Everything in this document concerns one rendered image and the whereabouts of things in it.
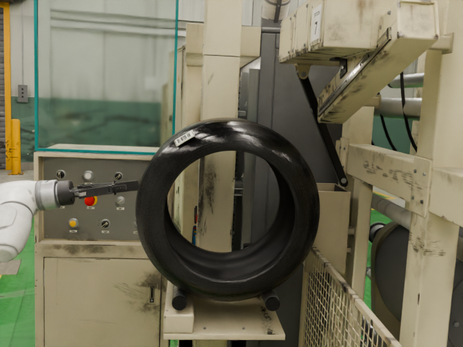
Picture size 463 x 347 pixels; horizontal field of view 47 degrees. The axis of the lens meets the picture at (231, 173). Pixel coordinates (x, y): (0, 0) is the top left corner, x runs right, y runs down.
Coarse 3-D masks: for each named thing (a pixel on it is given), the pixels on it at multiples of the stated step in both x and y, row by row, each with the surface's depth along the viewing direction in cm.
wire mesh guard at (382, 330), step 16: (320, 256) 176; (304, 272) 198; (336, 272) 160; (304, 288) 199; (304, 304) 200; (336, 304) 157; (304, 320) 200; (352, 320) 142; (368, 320) 128; (304, 336) 198; (320, 336) 174; (336, 336) 158; (368, 336) 130; (384, 336) 118
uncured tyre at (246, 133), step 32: (192, 128) 153; (224, 128) 151; (256, 128) 153; (160, 160) 151; (192, 160) 149; (288, 160) 152; (160, 192) 150; (288, 192) 180; (160, 224) 151; (288, 224) 181; (160, 256) 153; (192, 256) 180; (224, 256) 182; (256, 256) 182; (288, 256) 155; (192, 288) 155; (224, 288) 155; (256, 288) 156
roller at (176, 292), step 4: (176, 288) 162; (176, 292) 159; (180, 292) 159; (184, 292) 160; (172, 296) 159; (176, 296) 156; (180, 296) 156; (184, 296) 157; (172, 300) 156; (176, 300) 156; (180, 300) 156; (184, 300) 156; (172, 304) 156; (176, 304) 156; (180, 304) 156; (184, 304) 156; (176, 308) 156; (180, 308) 156
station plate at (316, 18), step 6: (318, 6) 128; (318, 12) 128; (312, 18) 134; (318, 18) 127; (312, 24) 134; (318, 24) 127; (312, 30) 133; (318, 30) 127; (312, 36) 133; (318, 36) 127
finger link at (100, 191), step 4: (92, 188) 155; (96, 188) 155; (100, 188) 155; (104, 188) 156; (80, 192) 153; (88, 192) 154; (92, 192) 155; (96, 192) 155; (100, 192) 155; (104, 192) 156; (108, 192) 156; (112, 192) 157; (80, 196) 153; (84, 196) 154; (88, 196) 155; (92, 196) 155
